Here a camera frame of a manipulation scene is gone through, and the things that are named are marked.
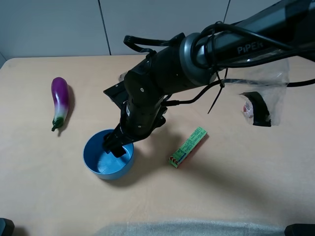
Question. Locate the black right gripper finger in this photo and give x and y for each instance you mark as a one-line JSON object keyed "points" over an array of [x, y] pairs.
{"points": [[107, 143]]}

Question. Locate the black object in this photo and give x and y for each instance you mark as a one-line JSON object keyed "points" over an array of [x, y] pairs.
{"points": [[6, 227], [300, 230]]}

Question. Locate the black object bottom right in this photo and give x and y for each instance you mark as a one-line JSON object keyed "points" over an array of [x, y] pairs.
{"points": [[300, 230]]}

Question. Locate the clear candy bottle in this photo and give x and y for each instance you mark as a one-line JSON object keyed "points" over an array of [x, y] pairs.
{"points": [[256, 110]]}

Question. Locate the green chewing gum box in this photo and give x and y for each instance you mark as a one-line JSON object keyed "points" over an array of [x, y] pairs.
{"points": [[187, 148]]}

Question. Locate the black object bottom left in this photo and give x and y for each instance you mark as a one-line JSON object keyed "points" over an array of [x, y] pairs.
{"points": [[6, 227]]}

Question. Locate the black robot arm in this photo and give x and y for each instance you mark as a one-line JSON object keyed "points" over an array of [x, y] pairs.
{"points": [[282, 30]]}

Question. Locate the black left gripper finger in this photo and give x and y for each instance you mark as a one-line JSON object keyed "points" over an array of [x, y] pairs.
{"points": [[118, 151]]}

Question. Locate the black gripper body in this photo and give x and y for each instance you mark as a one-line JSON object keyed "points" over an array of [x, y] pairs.
{"points": [[138, 121]]}

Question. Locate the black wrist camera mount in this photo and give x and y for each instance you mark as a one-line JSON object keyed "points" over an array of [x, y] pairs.
{"points": [[118, 94]]}

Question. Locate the purple toy eggplant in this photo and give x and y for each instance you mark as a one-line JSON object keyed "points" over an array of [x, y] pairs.
{"points": [[60, 95]]}

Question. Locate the blue plastic bowl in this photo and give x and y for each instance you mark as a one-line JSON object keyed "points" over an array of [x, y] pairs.
{"points": [[105, 165]]}

